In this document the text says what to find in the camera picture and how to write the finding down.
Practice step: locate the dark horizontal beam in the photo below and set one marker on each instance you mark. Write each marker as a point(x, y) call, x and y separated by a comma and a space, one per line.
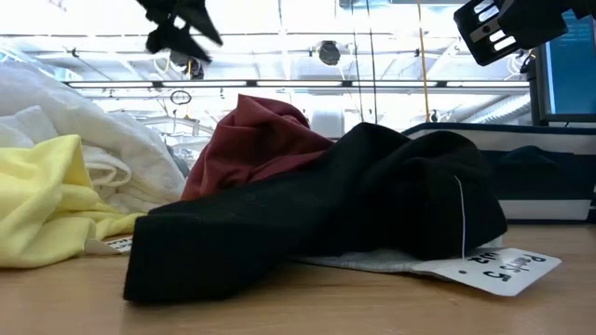
point(298, 84)

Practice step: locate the large black garment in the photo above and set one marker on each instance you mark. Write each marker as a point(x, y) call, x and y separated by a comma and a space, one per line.
point(302, 218)

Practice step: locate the light grey towel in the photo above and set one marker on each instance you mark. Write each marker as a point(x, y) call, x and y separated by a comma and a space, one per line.
point(372, 263)

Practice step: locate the black round fixture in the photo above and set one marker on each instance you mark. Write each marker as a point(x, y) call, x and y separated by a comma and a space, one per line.
point(329, 52)
point(179, 59)

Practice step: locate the computer monitor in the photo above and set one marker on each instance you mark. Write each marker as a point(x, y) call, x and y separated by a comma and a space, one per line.
point(572, 79)

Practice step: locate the white paper tag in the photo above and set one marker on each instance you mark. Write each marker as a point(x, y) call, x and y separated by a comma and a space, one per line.
point(503, 272)
point(118, 243)

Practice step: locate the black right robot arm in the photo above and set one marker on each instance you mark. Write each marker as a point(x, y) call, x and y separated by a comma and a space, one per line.
point(584, 7)

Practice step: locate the white cloth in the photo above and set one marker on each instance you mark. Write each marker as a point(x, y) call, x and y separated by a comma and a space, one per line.
point(70, 102)

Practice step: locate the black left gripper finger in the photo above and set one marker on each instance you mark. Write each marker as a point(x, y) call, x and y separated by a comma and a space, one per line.
point(200, 21)
point(181, 44)

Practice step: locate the yellow cloth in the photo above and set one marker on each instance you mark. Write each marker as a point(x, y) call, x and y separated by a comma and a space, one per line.
point(42, 200)

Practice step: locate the maroon cloth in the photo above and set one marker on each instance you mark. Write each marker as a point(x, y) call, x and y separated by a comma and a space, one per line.
point(251, 139)

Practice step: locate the navy white fabric bin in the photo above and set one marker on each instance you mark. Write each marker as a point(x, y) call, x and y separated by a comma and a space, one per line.
point(535, 177)

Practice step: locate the clear plastic bin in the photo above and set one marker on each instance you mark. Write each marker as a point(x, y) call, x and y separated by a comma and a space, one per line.
point(28, 58)

